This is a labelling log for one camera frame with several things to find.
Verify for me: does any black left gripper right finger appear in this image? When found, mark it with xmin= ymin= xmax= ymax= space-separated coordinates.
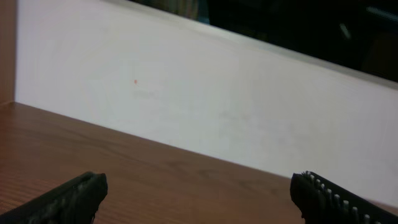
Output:
xmin=290 ymin=171 xmax=397 ymax=224

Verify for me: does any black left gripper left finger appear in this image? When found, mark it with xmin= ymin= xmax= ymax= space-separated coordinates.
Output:
xmin=1 ymin=172 xmax=108 ymax=224

